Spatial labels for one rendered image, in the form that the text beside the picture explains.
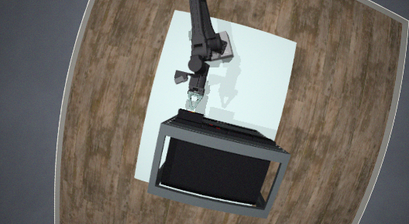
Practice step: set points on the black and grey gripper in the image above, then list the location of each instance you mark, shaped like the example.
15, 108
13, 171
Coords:
193, 89

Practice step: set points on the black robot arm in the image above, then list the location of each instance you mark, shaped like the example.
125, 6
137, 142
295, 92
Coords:
202, 30

